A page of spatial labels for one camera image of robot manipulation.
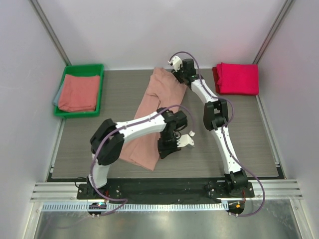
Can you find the magenta folded t-shirt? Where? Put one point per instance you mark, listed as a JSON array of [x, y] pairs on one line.
[[238, 79]]

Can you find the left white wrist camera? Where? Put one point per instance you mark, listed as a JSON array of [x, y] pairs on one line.
[[185, 140]]

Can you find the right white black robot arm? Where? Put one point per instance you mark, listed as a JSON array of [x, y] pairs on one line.
[[215, 119]]

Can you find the dark red folded t-shirt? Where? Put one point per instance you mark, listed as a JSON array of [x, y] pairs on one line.
[[216, 79]]

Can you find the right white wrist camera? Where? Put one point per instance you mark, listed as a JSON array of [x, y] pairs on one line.
[[176, 63]]

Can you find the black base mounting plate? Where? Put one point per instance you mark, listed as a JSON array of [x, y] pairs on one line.
[[130, 188]]

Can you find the aluminium extrusion rail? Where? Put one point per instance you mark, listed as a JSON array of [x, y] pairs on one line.
[[275, 189]]

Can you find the salmon folded t-shirt in bin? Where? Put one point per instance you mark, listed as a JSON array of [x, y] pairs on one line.
[[79, 94]]

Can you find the white slotted cable duct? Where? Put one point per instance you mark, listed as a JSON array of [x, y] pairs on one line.
[[100, 207]]

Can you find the pink printed t-shirt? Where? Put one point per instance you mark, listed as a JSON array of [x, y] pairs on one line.
[[163, 90]]

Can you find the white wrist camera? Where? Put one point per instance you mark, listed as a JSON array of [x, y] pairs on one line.
[[176, 63], [185, 140]]

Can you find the right corner aluminium post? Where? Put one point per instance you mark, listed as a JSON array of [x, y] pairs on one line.
[[284, 11]]

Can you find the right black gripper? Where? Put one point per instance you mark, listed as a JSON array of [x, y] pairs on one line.
[[178, 75]]

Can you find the grey-blue t-shirt in bin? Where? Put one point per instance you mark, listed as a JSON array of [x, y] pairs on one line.
[[57, 96]]

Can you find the green plastic bin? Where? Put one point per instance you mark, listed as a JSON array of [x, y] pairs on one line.
[[82, 71]]

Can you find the corner aluminium post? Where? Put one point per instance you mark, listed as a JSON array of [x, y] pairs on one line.
[[50, 31], [284, 11]]

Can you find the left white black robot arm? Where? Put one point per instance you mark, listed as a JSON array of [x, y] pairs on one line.
[[109, 138]]

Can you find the left corner aluminium post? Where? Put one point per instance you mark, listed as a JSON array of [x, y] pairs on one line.
[[50, 31]]

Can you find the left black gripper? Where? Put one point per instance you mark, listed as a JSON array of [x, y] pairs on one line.
[[164, 151]]

